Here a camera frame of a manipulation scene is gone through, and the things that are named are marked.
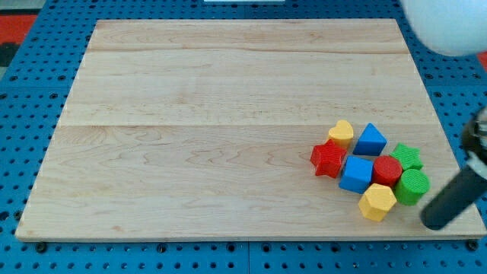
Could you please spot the light wooden board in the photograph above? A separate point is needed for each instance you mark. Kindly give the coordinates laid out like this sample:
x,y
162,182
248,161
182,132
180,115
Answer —
x,y
202,130

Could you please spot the blue cube block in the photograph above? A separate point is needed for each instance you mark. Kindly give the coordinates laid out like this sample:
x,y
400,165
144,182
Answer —
x,y
356,174

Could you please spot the green star block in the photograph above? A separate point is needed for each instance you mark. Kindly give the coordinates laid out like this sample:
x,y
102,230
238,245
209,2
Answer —
x,y
408,157

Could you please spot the yellow heart block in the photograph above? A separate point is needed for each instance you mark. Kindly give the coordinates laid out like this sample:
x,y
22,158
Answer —
x,y
342,134

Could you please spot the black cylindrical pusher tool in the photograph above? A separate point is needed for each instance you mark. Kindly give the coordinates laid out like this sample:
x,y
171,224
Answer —
x,y
465,187

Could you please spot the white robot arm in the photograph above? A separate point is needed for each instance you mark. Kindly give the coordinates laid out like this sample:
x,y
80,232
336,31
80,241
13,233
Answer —
x,y
448,27

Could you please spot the blue triangle block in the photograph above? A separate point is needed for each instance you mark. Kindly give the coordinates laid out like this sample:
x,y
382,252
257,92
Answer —
x,y
371,142

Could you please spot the red cylinder block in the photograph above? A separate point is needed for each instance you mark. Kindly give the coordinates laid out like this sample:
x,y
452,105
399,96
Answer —
x,y
386,171

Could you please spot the green cylinder block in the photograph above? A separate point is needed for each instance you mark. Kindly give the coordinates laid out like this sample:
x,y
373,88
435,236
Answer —
x,y
411,187

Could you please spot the yellow hexagon block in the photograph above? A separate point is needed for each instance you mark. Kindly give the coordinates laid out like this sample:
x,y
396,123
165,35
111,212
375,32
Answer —
x,y
376,202

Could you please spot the red star block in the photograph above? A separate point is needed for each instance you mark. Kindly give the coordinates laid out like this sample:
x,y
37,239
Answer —
x,y
327,159

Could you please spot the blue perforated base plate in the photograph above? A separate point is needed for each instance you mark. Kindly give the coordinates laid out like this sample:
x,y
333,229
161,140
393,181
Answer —
x,y
34,88

